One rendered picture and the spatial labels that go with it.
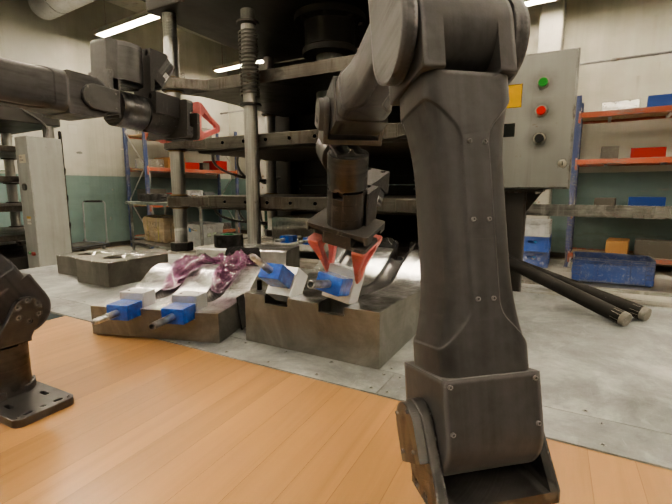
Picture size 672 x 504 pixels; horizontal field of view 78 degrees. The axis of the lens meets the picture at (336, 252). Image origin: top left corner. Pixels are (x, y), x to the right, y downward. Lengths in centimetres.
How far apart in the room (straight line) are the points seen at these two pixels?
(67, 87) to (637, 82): 707
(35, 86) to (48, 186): 427
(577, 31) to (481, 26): 724
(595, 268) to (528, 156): 296
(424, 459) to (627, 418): 39
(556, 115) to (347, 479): 121
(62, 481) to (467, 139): 47
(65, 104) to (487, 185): 57
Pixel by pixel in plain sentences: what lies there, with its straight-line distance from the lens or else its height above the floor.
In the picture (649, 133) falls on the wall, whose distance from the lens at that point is 726.
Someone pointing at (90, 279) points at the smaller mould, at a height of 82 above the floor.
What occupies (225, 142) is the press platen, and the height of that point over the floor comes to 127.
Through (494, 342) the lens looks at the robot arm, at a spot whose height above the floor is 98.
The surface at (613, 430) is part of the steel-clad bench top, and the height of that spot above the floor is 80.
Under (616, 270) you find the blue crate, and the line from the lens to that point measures 432.
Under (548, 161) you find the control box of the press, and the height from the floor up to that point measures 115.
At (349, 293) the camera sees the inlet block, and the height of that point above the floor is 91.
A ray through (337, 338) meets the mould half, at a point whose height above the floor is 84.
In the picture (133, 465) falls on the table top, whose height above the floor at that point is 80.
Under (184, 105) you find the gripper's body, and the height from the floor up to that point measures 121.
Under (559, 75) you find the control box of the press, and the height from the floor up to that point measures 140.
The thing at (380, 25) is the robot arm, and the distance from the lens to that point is 34.
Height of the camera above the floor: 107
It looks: 9 degrees down
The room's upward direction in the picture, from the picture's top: straight up
